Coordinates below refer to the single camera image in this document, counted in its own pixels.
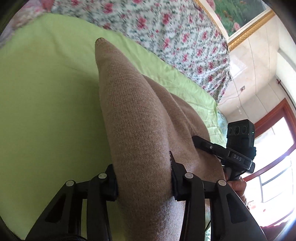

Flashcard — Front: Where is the small floral quilt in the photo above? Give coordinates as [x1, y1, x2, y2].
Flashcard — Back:
[51, 0, 232, 101]

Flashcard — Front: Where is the red wooden window frame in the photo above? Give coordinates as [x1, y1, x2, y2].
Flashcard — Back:
[244, 99, 295, 181]

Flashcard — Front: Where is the beige knit sweater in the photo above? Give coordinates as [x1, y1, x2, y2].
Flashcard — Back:
[95, 38, 224, 240]

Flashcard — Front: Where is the green bed sheet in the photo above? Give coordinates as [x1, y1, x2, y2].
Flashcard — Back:
[1, 14, 226, 239]

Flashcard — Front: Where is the person's right hand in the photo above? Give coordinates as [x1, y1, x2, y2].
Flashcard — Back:
[223, 167, 247, 204]

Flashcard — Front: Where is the framed landscape painting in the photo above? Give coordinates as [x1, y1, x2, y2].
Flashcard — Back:
[194, 0, 275, 51]

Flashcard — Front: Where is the large floral pillow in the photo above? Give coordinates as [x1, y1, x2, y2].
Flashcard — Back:
[1, 0, 54, 48]

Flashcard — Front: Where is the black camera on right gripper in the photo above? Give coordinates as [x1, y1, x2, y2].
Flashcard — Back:
[226, 119, 256, 160]

